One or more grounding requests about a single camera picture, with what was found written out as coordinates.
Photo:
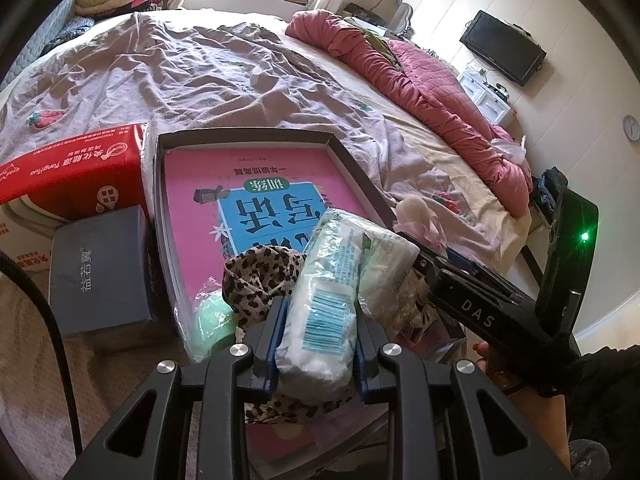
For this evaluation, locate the white drawer cabinet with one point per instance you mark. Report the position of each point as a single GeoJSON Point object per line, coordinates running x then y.
{"type": "Point", "coordinates": [490, 105]}

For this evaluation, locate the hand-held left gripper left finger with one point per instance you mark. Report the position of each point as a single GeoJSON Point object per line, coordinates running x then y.
{"type": "Point", "coordinates": [275, 325]}

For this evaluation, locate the black flat screen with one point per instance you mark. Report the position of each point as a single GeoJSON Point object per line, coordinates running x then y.
{"type": "Point", "coordinates": [500, 47]}

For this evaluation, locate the pink book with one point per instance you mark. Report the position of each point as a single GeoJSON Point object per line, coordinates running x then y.
{"type": "Point", "coordinates": [200, 240]}

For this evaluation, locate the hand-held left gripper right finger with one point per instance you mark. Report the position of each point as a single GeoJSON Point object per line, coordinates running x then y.
{"type": "Point", "coordinates": [365, 360]}

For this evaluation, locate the olive green cloth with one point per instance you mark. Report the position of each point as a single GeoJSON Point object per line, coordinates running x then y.
{"type": "Point", "coordinates": [380, 47]}

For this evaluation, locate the blue bag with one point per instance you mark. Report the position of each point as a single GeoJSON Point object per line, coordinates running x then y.
{"type": "Point", "coordinates": [552, 187]}

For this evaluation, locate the pink quilt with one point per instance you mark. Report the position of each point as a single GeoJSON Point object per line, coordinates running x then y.
{"type": "Point", "coordinates": [440, 110]}

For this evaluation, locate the red white carton box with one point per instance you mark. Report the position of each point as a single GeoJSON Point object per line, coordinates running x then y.
{"type": "Point", "coordinates": [75, 175]}

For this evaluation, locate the green soft puff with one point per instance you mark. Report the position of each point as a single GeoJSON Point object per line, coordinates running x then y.
{"type": "Point", "coordinates": [215, 325]}

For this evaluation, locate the person's right hand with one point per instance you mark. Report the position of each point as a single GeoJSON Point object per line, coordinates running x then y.
{"type": "Point", "coordinates": [485, 357]}

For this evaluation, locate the white plastic bag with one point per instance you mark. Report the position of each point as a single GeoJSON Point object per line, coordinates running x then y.
{"type": "Point", "coordinates": [507, 149]}

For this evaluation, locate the lavender bed blanket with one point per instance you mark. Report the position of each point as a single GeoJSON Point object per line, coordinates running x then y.
{"type": "Point", "coordinates": [200, 75]}

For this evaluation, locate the person's right forearm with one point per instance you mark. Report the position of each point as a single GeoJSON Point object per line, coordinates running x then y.
{"type": "Point", "coordinates": [540, 425]}

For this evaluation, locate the wall clock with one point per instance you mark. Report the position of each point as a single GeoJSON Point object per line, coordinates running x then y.
{"type": "Point", "coordinates": [632, 128]}

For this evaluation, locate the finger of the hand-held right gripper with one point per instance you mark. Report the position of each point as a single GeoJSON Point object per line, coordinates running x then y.
{"type": "Point", "coordinates": [425, 252]}

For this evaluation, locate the leopard print scrunchie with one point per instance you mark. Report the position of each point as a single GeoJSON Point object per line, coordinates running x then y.
{"type": "Point", "coordinates": [250, 285]}

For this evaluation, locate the grey quilted cover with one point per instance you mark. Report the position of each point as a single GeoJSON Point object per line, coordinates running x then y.
{"type": "Point", "coordinates": [40, 35]}

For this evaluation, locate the green white tissue packet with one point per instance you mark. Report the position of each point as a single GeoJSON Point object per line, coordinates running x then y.
{"type": "Point", "coordinates": [385, 270]}

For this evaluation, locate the dark cardboard tray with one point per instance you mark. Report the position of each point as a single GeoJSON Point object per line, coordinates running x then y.
{"type": "Point", "coordinates": [250, 139]}

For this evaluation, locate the blue patterned cloth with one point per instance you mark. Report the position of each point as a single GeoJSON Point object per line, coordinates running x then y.
{"type": "Point", "coordinates": [70, 32]}

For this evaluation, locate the grey backpack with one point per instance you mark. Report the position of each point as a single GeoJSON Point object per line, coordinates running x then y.
{"type": "Point", "coordinates": [401, 15]}

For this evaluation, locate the blue grey box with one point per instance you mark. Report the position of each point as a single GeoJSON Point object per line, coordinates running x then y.
{"type": "Point", "coordinates": [100, 270]}

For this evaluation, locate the white cotton pad packet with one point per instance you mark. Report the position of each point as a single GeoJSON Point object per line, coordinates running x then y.
{"type": "Point", "coordinates": [320, 320]}

